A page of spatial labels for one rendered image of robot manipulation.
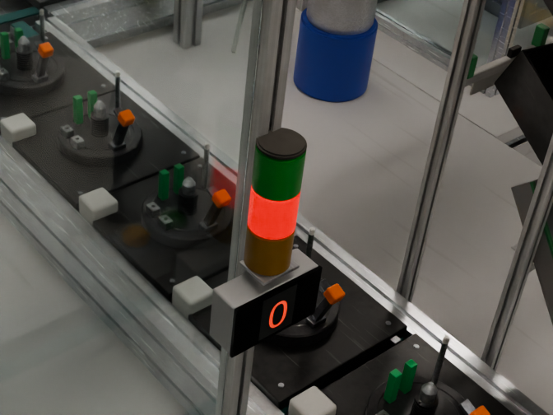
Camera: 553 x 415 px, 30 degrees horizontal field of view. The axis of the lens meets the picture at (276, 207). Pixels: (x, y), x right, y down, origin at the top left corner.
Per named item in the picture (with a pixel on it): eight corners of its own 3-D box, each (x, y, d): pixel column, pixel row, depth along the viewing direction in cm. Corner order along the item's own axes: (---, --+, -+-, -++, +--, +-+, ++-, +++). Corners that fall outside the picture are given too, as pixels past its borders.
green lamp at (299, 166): (311, 190, 104) (317, 151, 100) (272, 207, 101) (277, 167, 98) (279, 165, 106) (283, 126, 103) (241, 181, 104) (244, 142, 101)
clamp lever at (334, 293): (325, 319, 141) (346, 294, 135) (314, 325, 140) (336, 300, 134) (310, 298, 142) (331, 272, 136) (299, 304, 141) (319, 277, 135)
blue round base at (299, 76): (382, 89, 216) (394, 25, 207) (327, 111, 208) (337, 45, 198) (332, 56, 225) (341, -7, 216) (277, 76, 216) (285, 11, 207)
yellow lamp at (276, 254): (299, 264, 110) (304, 229, 107) (263, 282, 107) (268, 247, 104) (269, 239, 112) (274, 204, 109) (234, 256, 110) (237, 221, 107)
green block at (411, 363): (411, 390, 134) (418, 364, 131) (404, 394, 133) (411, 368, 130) (404, 384, 134) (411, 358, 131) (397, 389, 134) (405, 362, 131)
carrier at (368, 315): (405, 335, 147) (421, 270, 139) (277, 412, 134) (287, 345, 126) (295, 244, 161) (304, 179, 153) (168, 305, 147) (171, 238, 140)
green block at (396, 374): (396, 400, 132) (402, 373, 129) (389, 404, 131) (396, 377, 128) (389, 394, 133) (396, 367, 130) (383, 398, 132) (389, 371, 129)
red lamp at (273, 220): (305, 229, 107) (310, 191, 104) (268, 246, 104) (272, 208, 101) (274, 203, 109) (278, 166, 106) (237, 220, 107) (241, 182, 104)
